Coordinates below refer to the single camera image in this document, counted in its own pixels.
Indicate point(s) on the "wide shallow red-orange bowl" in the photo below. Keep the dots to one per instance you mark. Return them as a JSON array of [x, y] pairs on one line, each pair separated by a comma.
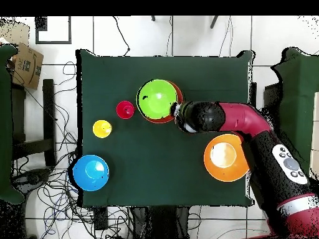
[[180, 94]]

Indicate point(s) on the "large green bowl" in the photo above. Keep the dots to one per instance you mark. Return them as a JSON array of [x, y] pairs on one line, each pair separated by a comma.
[[152, 104]]

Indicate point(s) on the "red cup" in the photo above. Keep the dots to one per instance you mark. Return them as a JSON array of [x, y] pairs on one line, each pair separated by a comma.
[[123, 110]]

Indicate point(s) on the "dark green tablecloth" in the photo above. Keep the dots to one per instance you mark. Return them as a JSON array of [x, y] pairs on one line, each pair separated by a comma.
[[162, 174]]

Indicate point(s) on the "yellow cup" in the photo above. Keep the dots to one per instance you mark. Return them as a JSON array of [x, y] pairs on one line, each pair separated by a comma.
[[101, 129]]

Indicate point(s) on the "large orange bowl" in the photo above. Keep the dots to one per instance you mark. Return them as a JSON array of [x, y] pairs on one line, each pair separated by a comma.
[[224, 171]]

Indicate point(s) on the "large blue bowl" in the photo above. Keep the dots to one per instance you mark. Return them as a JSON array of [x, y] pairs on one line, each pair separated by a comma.
[[84, 181]]

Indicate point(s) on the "green cloth covered table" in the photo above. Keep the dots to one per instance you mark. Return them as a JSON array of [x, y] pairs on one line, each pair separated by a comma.
[[5, 124], [296, 99]]

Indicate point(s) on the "black stand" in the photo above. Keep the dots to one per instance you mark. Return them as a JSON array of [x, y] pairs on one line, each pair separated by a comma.
[[48, 112]]

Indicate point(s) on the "black rectangular block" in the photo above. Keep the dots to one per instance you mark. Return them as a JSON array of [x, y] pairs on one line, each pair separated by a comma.
[[101, 217]]

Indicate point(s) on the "white boxes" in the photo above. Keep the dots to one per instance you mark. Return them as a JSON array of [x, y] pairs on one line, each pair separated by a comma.
[[315, 139]]

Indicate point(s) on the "cardboard box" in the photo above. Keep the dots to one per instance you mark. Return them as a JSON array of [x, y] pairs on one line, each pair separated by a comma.
[[28, 67]]

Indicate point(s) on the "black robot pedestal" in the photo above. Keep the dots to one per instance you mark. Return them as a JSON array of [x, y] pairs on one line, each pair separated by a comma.
[[162, 224]]

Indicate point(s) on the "dark square frame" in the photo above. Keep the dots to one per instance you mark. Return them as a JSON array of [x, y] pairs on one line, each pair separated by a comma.
[[41, 25]]

